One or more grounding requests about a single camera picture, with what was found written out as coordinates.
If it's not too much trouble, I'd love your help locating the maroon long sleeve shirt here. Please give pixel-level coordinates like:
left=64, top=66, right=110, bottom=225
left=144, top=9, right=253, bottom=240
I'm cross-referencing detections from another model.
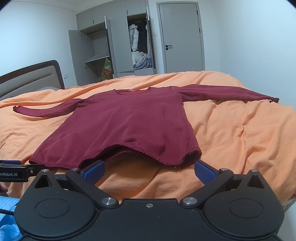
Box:
left=13, top=84, right=278, bottom=169

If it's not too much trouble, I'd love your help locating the blue clothing of operator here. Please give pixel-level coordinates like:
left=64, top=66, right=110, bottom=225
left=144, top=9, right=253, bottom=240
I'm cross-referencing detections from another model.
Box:
left=0, top=196, right=22, bottom=241

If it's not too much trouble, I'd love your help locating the white folded clothes pile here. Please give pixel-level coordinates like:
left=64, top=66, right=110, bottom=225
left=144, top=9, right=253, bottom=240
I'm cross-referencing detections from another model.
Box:
left=132, top=51, right=147, bottom=67

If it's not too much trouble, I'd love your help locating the blue patterned pillow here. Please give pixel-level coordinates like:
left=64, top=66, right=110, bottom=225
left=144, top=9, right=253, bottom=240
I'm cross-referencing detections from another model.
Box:
left=36, top=86, right=60, bottom=91

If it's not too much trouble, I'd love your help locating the brown beige bed headboard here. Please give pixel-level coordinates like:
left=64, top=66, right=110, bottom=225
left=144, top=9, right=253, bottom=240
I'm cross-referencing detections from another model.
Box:
left=1, top=60, right=65, bottom=100

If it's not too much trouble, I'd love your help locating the colourful fruit print bag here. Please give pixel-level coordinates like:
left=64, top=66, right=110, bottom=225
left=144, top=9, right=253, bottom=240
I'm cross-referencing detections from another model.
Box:
left=100, top=58, right=113, bottom=81

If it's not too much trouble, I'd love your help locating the blue striped folded cloth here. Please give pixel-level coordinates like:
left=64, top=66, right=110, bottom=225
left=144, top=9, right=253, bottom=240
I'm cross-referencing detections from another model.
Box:
left=134, top=57, right=152, bottom=70

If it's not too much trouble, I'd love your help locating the black hanging garment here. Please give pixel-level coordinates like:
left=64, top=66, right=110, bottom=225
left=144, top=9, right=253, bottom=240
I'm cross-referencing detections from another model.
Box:
left=137, top=20, right=147, bottom=53

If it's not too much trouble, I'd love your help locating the grey room door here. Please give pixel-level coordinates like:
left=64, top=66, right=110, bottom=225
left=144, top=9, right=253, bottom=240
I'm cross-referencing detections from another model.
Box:
left=157, top=1, right=204, bottom=73

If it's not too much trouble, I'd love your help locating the grey built-in wardrobe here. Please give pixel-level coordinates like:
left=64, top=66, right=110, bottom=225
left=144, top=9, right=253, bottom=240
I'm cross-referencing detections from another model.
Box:
left=69, top=1, right=157, bottom=85

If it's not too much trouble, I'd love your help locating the white hanging jacket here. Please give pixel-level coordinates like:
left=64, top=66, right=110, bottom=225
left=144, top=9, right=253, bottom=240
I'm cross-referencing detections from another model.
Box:
left=129, top=24, right=139, bottom=52

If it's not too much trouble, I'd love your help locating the white wall socket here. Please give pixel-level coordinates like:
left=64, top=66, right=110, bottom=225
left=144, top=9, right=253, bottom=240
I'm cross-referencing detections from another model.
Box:
left=63, top=72, right=69, bottom=79

